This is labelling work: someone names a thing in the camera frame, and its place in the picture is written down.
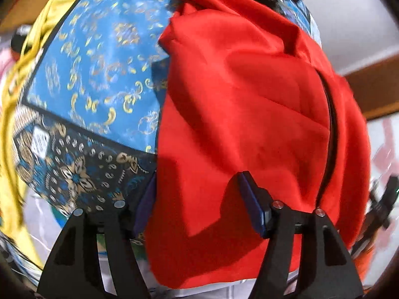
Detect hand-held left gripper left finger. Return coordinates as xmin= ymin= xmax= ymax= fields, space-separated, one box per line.
xmin=37 ymin=174 xmax=156 ymax=299

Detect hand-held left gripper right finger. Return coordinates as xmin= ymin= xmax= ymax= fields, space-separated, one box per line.
xmin=237 ymin=171 xmax=364 ymax=299

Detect red zip jacket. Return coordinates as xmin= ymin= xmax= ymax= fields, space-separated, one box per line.
xmin=145 ymin=0 xmax=371 ymax=289

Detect blue patterned bedspread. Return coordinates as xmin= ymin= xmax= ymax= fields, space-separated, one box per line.
xmin=12 ymin=0 xmax=321 ymax=225

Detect yellow cloth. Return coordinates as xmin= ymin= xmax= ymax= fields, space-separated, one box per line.
xmin=0 ymin=0 xmax=97 ymax=268

